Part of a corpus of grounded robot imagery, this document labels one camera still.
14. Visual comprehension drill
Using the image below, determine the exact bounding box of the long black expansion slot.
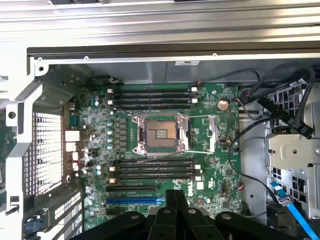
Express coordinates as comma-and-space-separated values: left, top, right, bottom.
105, 185, 158, 193

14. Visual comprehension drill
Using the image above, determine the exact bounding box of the silver metal bracket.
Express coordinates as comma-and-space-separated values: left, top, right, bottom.
266, 134, 320, 166

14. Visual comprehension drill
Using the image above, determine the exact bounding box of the silver metal disk bay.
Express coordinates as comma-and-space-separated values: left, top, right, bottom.
264, 79, 320, 221

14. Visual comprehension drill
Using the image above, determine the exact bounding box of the green motherboard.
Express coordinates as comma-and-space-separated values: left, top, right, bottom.
63, 83, 243, 231

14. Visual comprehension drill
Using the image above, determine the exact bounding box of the round coin battery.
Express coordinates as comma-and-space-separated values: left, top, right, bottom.
216, 98, 230, 112

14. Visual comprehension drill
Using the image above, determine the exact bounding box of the red black twisted wire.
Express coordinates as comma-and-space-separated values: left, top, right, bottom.
65, 143, 86, 182

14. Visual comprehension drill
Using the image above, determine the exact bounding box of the silver socket cover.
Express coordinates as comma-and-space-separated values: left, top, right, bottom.
186, 114, 221, 155

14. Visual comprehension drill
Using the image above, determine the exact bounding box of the blue expansion slot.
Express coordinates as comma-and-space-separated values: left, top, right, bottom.
105, 197, 166, 205

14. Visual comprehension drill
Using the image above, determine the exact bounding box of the blue card retention clip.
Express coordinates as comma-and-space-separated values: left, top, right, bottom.
24, 217, 42, 235

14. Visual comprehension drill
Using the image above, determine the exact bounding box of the CPU socket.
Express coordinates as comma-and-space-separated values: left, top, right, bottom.
132, 112, 190, 157

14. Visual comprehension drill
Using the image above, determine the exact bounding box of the thick black power wire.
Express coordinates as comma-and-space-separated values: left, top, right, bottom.
246, 62, 317, 140

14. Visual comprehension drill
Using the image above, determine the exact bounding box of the grey metal PC case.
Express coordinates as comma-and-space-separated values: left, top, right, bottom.
0, 46, 320, 240

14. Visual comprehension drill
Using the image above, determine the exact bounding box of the blue SATA wire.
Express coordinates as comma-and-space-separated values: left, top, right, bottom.
270, 181, 320, 240

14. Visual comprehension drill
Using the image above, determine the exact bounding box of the short black expansion slot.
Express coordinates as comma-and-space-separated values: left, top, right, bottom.
105, 208, 131, 217

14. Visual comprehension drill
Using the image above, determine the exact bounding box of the thin black wire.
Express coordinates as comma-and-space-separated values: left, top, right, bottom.
191, 69, 261, 89

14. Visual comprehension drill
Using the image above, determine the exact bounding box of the green graphics card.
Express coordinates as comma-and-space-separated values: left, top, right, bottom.
0, 117, 10, 163

